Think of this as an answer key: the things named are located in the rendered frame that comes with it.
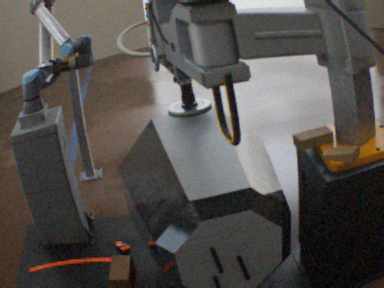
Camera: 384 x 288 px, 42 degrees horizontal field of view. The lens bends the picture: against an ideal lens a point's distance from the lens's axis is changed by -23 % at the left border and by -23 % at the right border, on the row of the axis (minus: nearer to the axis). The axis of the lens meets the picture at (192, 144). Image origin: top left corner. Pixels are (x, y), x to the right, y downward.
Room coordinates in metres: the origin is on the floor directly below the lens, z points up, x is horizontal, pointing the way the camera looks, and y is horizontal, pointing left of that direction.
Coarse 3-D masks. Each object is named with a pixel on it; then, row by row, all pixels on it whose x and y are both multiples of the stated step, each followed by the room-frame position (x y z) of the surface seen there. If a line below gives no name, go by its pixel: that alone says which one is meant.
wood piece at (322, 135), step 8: (320, 128) 2.50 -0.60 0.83; (328, 128) 2.48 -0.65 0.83; (296, 136) 2.45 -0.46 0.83; (304, 136) 2.44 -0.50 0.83; (312, 136) 2.42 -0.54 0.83; (320, 136) 2.41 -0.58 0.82; (328, 136) 2.42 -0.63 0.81; (296, 144) 2.45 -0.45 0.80; (304, 144) 2.40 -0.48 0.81; (312, 144) 2.40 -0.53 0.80; (320, 144) 2.41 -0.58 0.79
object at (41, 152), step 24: (48, 120) 3.37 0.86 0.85; (24, 144) 3.25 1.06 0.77; (48, 144) 3.26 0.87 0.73; (24, 168) 3.25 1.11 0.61; (48, 168) 3.26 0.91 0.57; (72, 168) 3.59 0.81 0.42; (24, 192) 3.25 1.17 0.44; (48, 192) 3.26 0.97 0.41; (72, 192) 3.29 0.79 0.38; (48, 216) 3.25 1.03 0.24; (72, 216) 3.27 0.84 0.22; (48, 240) 3.25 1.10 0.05; (72, 240) 3.26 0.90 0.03
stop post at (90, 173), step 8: (72, 56) 4.41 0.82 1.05; (72, 72) 4.43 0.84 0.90; (72, 80) 4.43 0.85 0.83; (72, 88) 4.43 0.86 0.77; (72, 96) 4.43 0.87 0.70; (80, 96) 4.48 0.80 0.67; (72, 104) 4.43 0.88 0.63; (80, 104) 4.43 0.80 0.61; (80, 112) 4.43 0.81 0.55; (80, 120) 4.43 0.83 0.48; (80, 128) 4.43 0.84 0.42; (80, 136) 4.43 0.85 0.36; (80, 144) 4.43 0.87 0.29; (88, 144) 4.47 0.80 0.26; (88, 152) 4.43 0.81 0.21; (88, 160) 4.43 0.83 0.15; (88, 168) 4.43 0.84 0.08; (80, 176) 4.45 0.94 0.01; (88, 176) 4.42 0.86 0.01; (96, 176) 4.40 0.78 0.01
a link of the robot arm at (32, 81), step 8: (32, 72) 3.44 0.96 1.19; (40, 72) 3.50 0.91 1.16; (24, 80) 3.40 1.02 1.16; (32, 80) 3.40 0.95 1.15; (40, 80) 3.45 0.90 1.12; (24, 88) 3.40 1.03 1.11; (32, 88) 3.39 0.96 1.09; (40, 88) 3.46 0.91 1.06; (24, 96) 3.40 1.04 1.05; (32, 96) 3.39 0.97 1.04
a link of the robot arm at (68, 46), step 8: (32, 0) 3.49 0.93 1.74; (40, 0) 3.46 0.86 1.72; (32, 8) 3.42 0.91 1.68; (40, 8) 3.42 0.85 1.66; (40, 16) 3.39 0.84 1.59; (48, 16) 3.37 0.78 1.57; (48, 24) 3.34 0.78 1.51; (56, 24) 3.33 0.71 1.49; (56, 32) 3.29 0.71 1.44; (64, 32) 3.30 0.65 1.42; (56, 40) 3.29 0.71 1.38; (64, 40) 3.25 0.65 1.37; (72, 40) 3.27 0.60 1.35; (80, 40) 3.30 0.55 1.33; (64, 48) 3.22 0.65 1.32; (72, 48) 3.22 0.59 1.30; (80, 48) 3.28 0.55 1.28; (64, 56) 3.22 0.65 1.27
